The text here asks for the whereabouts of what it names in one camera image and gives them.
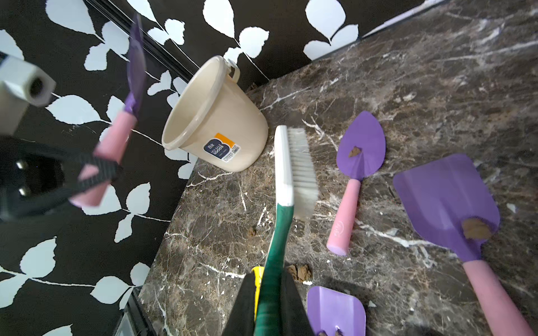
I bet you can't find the green white scrub brush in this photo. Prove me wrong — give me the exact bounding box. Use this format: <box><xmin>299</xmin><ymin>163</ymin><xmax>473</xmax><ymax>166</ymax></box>
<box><xmin>254</xmin><ymin>125</ymin><xmax>319</xmax><ymax>335</ymax></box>

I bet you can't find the purple pointed trowel front row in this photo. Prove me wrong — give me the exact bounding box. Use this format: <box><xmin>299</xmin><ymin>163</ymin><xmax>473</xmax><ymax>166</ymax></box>
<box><xmin>69</xmin><ymin>14</ymin><xmax>147</xmax><ymax>208</ymax></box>

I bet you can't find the purple pointed trowel pink handle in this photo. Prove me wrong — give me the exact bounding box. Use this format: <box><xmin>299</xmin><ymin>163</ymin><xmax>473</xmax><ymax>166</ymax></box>
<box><xmin>326</xmin><ymin>111</ymin><xmax>386</xmax><ymax>256</ymax></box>

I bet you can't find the cream plastic bucket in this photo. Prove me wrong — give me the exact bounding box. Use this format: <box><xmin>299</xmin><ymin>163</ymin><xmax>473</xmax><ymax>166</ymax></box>
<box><xmin>162</xmin><ymin>56</ymin><xmax>269</xmax><ymax>172</ymax></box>

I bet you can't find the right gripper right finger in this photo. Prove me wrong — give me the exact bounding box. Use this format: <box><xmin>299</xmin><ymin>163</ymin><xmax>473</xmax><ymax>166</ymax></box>
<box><xmin>280</xmin><ymin>270</ymin><xmax>315</xmax><ymax>336</ymax></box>

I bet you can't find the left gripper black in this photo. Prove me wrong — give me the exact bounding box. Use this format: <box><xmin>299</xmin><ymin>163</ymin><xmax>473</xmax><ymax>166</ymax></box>
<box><xmin>1</xmin><ymin>136</ymin><xmax>122</xmax><ymax>222</ymax></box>

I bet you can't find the purple square trowel pink handle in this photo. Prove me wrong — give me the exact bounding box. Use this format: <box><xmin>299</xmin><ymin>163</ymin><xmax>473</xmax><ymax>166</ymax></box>
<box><xmin>393</xmin><ymin>153</ymin><xmax>534</xmax><ymax>335</ymax></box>

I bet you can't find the purple square trowel front row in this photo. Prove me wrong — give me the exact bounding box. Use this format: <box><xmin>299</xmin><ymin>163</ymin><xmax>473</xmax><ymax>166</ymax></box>
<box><xmin>307</xmin><ymin>286</ymin><xmax>367</xmax><ymax>336</ymax></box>

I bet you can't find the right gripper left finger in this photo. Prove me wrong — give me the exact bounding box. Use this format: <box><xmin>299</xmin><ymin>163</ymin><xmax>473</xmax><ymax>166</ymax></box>
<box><xmin>221</xmin><ymin>272</ymin><xmax>256</xmax><ymax>336</ymax></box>

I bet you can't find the yellow square trowel wooden handle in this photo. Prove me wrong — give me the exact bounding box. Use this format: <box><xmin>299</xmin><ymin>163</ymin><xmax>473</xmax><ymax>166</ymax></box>
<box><xmin>252</xmin><ymin>266</ymin><xmax>264</xmax><ymax>321</ymax></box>

